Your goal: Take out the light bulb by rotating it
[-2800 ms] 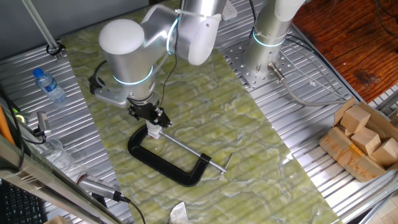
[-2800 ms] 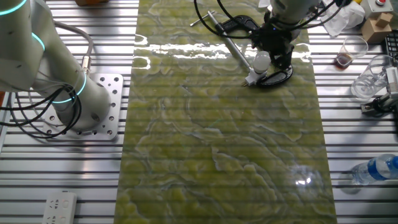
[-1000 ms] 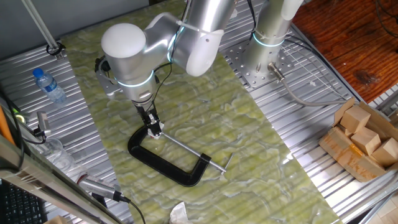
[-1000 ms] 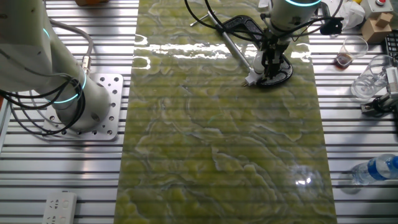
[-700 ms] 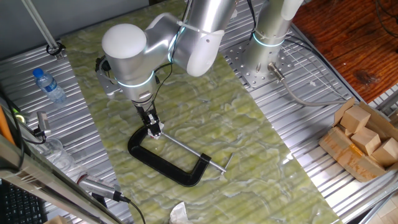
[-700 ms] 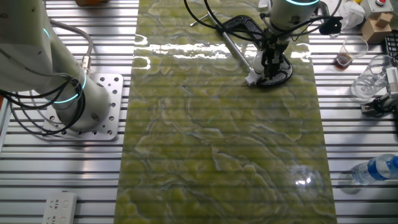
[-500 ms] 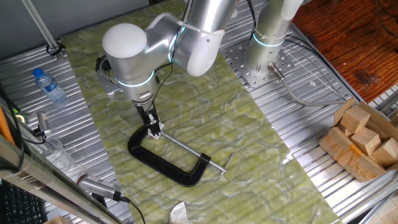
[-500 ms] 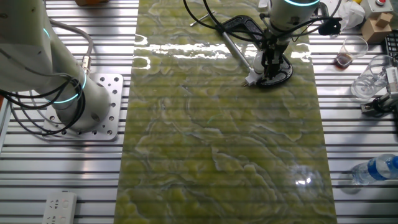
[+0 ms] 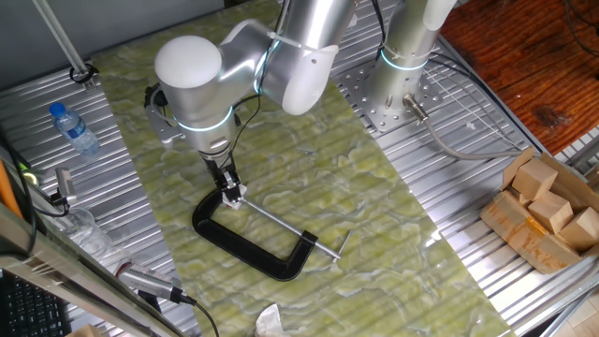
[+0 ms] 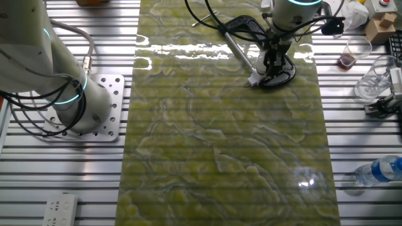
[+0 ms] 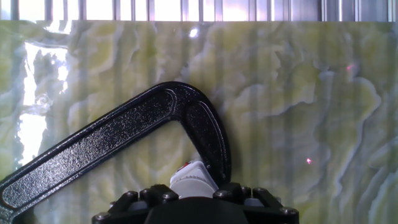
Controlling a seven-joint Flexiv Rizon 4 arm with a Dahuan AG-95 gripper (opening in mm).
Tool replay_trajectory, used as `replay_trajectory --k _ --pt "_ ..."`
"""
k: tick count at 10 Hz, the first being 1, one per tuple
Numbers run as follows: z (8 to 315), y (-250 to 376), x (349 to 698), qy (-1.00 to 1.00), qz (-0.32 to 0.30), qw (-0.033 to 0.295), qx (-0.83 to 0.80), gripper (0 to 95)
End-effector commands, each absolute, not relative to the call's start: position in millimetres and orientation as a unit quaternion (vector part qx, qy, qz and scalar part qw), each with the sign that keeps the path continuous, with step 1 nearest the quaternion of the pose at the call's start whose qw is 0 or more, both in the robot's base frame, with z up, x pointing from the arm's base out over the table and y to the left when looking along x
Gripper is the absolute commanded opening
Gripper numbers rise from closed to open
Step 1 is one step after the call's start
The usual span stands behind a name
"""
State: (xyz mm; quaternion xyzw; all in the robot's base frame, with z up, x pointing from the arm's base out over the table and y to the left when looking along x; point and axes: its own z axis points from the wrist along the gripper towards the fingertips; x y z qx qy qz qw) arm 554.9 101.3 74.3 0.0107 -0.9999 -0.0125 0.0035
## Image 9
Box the water bottle with blue cap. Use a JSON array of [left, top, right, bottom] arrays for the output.
[[49, 101, 101, 156]]

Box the black base cable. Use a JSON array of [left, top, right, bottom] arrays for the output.
[[372, 0, 388, 60]]

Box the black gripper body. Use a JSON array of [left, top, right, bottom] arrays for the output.
[[203, 153, 240, 188]]

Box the light wooden block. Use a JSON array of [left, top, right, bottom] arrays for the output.
[[511, 158, 559, 202], [559, 207, 599, 252], [527, 190, 575, 235]]

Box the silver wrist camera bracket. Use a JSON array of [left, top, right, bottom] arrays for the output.
[[143, 83, 186, 150]]

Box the white lamp socket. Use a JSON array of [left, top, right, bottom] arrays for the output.
[[222, 186, 248, 211]]

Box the black camera cable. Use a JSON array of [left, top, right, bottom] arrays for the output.
[[180, 294, 221, 337]]

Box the aluminium frame rail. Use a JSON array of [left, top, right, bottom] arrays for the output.
[[0, 200, 188, 337]]

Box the ribbed silver camera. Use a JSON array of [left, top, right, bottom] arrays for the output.
[[115, 261, 197, 306]]

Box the black cable ring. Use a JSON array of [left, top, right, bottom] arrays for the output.
[[68, 63, 100, 86]]

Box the silver camera on black clamp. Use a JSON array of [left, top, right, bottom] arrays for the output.
[[50, 167, 79, 208]]

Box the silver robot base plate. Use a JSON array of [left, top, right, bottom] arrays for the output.
[[335, 60, 446, 134]]

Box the empty clear plastic cup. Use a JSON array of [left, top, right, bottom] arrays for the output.
[[55, 208, 114, 261]]

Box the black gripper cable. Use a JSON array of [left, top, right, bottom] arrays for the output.
[[224, 93, 263, 169]]

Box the green marble pattern mat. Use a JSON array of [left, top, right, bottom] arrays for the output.
[[92, 0, 516, 337]]

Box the black keyboard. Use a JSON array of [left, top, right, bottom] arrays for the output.
[[0, 271, 72, 337]]

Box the black C-clamp with steel screw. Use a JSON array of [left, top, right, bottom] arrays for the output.
[[191, 186, 353, 283]]

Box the slanted aluminium pole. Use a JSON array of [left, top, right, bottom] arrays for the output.
[[31, 0, 97, 91]]

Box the grey base hose cable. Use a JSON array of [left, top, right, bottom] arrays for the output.
[[402, 93, 523, 161]]

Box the crumpled white tissue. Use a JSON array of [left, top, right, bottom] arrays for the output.
[[255, 302, 291, 337]]

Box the brown cardboard box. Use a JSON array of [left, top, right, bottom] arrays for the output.
[[478, 145, 599, 275]]

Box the orange handle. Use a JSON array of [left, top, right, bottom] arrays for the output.
[[0, 158, 23, 219]]

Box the thick black cable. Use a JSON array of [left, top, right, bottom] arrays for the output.
[[0, 135, 38, 257]]

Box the small cardboard box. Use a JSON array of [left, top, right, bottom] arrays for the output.
[[65, 323, 103, 337]]

